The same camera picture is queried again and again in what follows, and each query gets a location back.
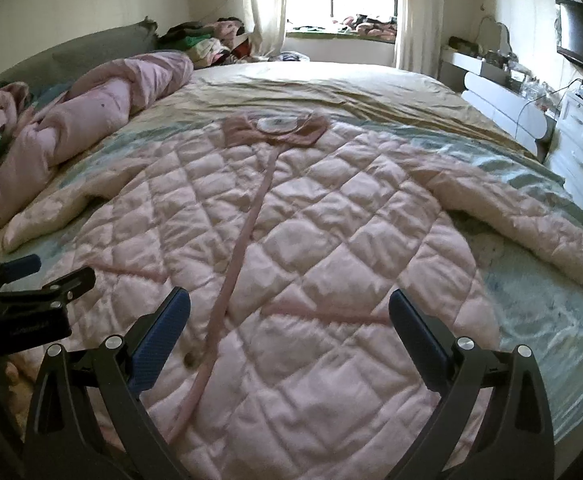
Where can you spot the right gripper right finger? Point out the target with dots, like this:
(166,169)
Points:
(515,439)

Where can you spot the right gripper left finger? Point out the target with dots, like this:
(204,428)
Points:
(86,419)

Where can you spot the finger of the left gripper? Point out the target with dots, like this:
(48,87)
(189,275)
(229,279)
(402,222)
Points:
(14,270)
(56,294)

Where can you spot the pink quilted coat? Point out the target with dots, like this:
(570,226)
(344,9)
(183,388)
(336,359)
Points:
(215,437)

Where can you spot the pile of clothes by bed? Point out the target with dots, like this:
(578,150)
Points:
(218,43)

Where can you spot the clothes on window sill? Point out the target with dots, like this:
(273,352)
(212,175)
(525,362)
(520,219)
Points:
(360,26)

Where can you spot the rolled pink duvet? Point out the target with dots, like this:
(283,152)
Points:
(98,104)

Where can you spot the green cartoon print blanket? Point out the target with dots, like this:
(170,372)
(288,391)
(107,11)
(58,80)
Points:
(474,233)

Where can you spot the grey padded headboard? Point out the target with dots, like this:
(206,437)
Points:
(68,61)

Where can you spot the beige bed sheet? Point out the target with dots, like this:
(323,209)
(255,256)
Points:
(370,93)

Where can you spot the white drawer cabinet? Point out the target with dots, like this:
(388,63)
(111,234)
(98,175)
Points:
(565,156)

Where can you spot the white dressing table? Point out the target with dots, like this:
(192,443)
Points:
(483,86)

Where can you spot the left white curtain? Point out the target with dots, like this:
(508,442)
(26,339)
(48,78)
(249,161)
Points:
(266,20)

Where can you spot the white curtain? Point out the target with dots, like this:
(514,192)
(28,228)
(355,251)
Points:
(419,33)
(266,20)

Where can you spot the vanity mirror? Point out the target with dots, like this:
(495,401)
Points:
(492,36)

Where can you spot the right white curtain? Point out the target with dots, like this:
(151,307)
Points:
(419,33)

